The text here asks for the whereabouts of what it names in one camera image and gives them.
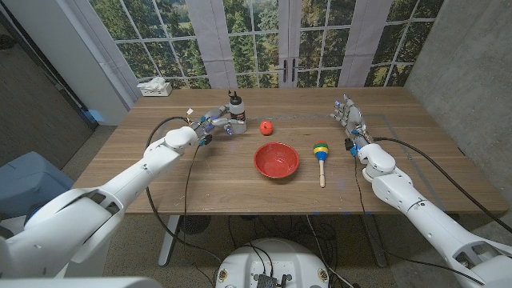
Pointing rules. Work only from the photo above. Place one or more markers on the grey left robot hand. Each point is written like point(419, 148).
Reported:
point(212, 121)

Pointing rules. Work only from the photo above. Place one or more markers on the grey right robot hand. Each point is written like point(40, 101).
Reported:
point(353, 118)

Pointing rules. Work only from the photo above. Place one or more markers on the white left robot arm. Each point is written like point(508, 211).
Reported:
point(100, 200)

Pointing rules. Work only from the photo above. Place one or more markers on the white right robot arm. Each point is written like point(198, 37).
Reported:
point(424, 208)

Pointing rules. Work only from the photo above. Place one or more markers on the colourful striped wooden maraca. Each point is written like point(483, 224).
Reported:
point(321, 151)

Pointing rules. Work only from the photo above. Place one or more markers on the red bowl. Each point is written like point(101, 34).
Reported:
point(276, 160)

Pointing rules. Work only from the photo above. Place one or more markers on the white tissue box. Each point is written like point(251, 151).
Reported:
point(157, 89)

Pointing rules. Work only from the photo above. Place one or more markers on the printed window forest backdrop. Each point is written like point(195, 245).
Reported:
point(256, 40)

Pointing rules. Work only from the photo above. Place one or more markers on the round black floor fan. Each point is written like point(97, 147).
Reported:
point(194, 224)

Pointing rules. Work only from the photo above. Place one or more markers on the grey table leg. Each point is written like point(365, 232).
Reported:
point(376, 244)

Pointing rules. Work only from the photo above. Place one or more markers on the white table leg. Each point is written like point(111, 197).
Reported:
point(168, 244)

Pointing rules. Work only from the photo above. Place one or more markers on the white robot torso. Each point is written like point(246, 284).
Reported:
point(272, 260)

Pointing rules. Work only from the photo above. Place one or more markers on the blue-grey bin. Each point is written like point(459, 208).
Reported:
point(28, 180)

